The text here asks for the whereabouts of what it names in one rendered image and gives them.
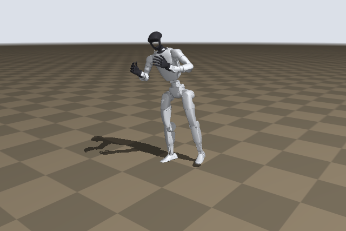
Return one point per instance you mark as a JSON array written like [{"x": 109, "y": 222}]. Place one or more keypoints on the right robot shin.
[{"x": 170, "y": 139}]

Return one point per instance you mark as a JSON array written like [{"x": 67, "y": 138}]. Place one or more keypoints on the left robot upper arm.
[{"x": 177, "y": 53}]

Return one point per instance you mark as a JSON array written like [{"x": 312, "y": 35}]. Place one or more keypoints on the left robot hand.
[{"x": 163, "y": 63}]

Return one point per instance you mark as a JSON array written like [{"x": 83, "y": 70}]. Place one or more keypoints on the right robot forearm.
[{"x": 144, "y": 77}]

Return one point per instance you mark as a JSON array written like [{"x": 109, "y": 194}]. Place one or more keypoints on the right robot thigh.
[{"x": 166, "y": 111}]

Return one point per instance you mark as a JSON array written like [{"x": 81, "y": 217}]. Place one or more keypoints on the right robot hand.
[{"x": 135, "y": 70}]

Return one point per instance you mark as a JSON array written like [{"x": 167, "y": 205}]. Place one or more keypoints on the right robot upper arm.
[{"x": 148, "y": 66}]

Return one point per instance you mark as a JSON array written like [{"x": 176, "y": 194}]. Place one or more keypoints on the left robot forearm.
[{"x": 181, "y": 68}]

